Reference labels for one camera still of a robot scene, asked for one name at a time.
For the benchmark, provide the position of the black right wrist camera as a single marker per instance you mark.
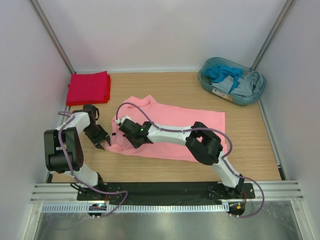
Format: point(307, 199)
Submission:
point(129, 128)

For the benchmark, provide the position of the left rear aluminium post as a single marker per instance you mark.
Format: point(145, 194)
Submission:
point(52, 35)

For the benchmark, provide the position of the aluminium post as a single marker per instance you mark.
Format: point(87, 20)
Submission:
point(52, 35)
point(279, 21)

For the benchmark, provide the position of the white slotted cable duct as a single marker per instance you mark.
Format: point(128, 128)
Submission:
point(100, 208)

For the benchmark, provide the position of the grey blue t shirt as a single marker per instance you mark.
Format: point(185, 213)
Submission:
point(249, 86)

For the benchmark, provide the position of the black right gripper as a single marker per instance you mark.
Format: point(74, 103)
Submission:
point(136, 145)

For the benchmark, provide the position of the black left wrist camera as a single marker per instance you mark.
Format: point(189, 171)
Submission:
point(92, 111)

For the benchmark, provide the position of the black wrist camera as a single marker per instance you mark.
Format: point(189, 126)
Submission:
point(129, 128)
point(92, 111)

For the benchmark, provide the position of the aluminium frame rail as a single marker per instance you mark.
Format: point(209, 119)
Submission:
point(283, 190)

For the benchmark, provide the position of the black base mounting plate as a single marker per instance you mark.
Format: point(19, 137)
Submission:
point(177, 193)

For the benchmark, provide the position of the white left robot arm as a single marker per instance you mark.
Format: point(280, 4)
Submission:
point(63, 150)

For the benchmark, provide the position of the pink t shirt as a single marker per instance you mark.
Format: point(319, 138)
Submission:
point(167, 115)

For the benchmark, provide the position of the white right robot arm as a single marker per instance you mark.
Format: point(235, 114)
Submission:
point(203, 143)

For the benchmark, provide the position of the right rear aluminium post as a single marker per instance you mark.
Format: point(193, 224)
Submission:
point(279, 21)

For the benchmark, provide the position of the teal plastic bin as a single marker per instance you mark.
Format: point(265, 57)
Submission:
point(205, 83)

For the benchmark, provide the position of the folded magenta t shirt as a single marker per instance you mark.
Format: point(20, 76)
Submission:
point(86, 87)

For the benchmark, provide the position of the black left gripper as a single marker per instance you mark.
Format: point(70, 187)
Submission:
point(96, 141)

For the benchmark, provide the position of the folded red t shirt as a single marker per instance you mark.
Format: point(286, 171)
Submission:
point(108, 87)

